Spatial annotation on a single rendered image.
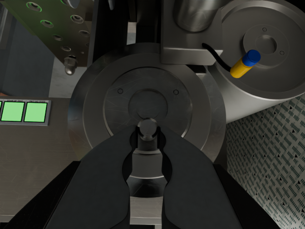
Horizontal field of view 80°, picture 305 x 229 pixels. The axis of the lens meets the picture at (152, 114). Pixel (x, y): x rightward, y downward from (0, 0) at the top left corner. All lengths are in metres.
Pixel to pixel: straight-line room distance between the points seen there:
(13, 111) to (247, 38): 0.56
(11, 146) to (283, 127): 0.59
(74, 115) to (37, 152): 0.39
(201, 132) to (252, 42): 0.11
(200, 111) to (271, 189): 0.19
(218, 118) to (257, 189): 0.19
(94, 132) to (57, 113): 0.40
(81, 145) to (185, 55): 0.12
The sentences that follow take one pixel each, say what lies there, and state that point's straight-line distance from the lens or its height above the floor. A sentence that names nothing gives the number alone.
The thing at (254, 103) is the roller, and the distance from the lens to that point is 0.22.
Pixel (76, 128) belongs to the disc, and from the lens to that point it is 0.18.
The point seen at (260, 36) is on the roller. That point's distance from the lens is 0.24.
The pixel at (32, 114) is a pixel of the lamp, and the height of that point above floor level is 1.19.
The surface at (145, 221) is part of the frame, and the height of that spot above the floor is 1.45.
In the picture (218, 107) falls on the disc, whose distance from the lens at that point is 0.18.
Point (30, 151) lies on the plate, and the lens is 0.58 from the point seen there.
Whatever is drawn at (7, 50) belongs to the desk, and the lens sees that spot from 2.13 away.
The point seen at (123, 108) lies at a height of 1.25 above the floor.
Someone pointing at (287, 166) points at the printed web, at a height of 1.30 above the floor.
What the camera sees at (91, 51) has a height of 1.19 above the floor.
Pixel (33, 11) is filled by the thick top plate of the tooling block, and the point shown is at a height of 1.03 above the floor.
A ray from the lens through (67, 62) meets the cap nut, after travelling 0.58.
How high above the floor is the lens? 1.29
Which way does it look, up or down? 12 degrees down
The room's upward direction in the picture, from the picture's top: 178 degrees counter-clockwise
